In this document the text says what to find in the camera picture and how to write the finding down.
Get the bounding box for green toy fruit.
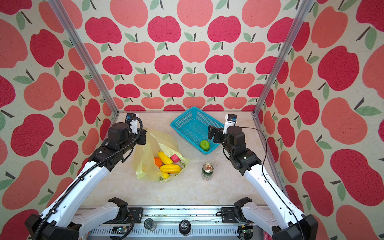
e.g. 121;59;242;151
200;140;210;152

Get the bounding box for yellow plastic avocado-print bag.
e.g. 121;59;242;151
132;129;190;183

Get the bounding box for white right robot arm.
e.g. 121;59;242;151
208;126;319;240

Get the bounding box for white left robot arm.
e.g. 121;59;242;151
25;130;147;240

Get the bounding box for orange toy fruit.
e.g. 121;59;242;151
155;157;163;168

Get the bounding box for pink toy fruit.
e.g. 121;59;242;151
170;154;180;163

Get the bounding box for green drink can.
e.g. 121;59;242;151
202;163;214;180

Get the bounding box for yellow toy banana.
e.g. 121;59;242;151
158;152;174;165

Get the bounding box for yellow toy mango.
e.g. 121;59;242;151
160;164;182;174

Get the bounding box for teal plastic mesh basket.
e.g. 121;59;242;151
171;107;224;155

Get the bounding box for pink snack packet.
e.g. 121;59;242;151
263;232;272;240

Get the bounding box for small glass jar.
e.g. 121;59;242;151
144;218;157;231

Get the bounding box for black round knob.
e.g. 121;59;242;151
179;220;192;236

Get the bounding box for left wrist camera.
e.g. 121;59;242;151
107;113;139;151

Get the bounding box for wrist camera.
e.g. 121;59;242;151
223;114;237;134
107;113;139;151

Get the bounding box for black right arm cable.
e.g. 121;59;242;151
221;126;305;240

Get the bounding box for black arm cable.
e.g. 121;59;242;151
31;116;143;240
221;126;305;240

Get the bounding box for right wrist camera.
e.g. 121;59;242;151
223;114;237;134

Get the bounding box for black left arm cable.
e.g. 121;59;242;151
31;116;143;240

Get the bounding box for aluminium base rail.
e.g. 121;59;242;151
80;205;307;240

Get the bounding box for aluminium frame post left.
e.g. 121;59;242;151
48;0;120;117

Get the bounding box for aluminium frame post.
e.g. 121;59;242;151
48;0;120;117
252;0;315;118

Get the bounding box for aluminium frame post right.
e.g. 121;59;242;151
252;0;315;118

